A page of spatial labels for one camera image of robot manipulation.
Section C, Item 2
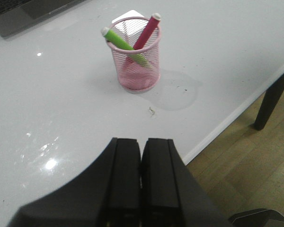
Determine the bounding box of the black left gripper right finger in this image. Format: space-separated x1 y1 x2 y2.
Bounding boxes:
142 139 231 227

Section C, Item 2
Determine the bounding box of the grey laptop computer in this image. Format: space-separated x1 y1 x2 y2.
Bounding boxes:
0 0 86 38

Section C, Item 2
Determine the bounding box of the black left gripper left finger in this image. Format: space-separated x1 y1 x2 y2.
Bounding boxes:
8 138 141 227

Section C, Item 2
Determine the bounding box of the pink marker pen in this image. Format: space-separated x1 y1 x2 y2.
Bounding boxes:
133 13 161 50

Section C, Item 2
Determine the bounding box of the green marker pen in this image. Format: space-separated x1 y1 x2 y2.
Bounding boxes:
101 27 152 68

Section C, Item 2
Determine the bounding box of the black table leg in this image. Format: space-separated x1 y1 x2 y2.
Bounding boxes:
253 73 284 131

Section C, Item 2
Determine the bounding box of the pink mesh pen holder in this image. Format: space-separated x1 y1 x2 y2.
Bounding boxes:
106 17 161 92

